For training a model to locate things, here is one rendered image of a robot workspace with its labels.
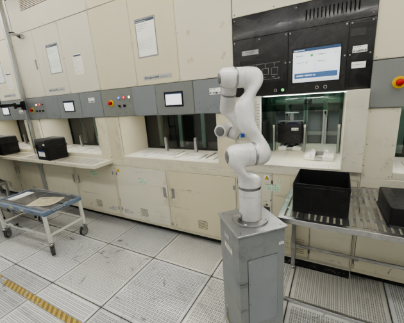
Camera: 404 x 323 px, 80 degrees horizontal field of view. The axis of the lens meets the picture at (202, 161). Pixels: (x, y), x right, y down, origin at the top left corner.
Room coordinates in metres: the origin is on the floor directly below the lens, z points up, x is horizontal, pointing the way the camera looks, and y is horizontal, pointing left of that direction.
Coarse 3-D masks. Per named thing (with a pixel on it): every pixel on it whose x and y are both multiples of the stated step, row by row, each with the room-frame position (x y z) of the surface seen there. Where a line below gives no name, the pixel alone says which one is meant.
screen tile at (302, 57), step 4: (296, 56) 1.74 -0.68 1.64; (300, 56) 1.73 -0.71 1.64; (304, 56) 1.71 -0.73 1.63; (308, 56) 1.70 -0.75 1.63; (312, 56) 1.69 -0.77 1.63; (296, 60) 1.74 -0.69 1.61; (300, 60) 1.72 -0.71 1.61; (304, 60) 1.71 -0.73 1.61; (312, 60) 1.69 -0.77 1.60; (304, 64) 1.71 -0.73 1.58; (308, 64) 1.70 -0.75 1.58; (312, 64) 1.69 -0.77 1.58; (296, 68) 1.74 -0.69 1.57; (300, 68) 1.72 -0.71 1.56; (304, 68) 1.71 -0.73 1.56; (308, 68) 1.70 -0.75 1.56; (312, 68) 1.69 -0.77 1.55
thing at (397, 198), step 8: (384, 192) 1.19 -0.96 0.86; (392, 192) 1.18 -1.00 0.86; (400, 192) 1.17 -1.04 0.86; (384, 200) 1.14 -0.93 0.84; (392, 200) 1.09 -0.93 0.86; (400, 200) 1.09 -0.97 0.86; (384, 208) 1.12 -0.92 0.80; (392, 208) 1.02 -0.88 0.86; (400, 208) 1.01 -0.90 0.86; (384, 216) 1.10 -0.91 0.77; (392, 216) 1.02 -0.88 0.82; (400, 216) 1.00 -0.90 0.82; (392, 224) 1.01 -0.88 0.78; (400, 224) 1.00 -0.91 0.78
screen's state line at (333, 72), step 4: (308, 72) 1.70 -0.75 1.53; (312, 72) 1.69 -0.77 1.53; (316, 72) 1.68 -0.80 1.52; (320, 72) 1.66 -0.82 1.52; (324, 72) 1.65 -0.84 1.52; (328, 72) 1.64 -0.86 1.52; (332, 72) 1.63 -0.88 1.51; (336, 72) 1.62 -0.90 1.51; (296, 76) 1.74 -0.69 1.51; (300, 76) 1.72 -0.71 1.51; (304, 76) 1.71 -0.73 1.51; (308, 76) 1.70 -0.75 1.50; (312, 76) 1.69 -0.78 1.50; (316, 76) 1.67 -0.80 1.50; (320, 76) 1.66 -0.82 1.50
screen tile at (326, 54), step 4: (320, 52) 1.67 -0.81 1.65; (324, 52) 1.65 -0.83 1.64; (328, 52) 1.64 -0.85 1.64; (332, 52) 1.63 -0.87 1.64; (320, 56) 1.67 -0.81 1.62; (324, 56) 1.65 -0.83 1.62; (328, 56) 1.64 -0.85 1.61; (332, 56) 1.63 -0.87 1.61; (336, 56) 1.62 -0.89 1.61; (332, 60) 1.63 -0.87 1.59; (336, 60) 1.62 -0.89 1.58; (316, 64) 1.68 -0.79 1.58; (320, 64) 1.67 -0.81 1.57; (324, 64) 1.65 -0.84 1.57; (328, 64) 1.64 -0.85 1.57; (332, 64) 1.63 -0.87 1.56; (336, 64) 1.62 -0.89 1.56; (316, 68) 1.68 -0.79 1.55; (320, 68) 1.66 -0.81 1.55; (324, 68) 1.65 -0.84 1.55; (328, 68) 1.64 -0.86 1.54
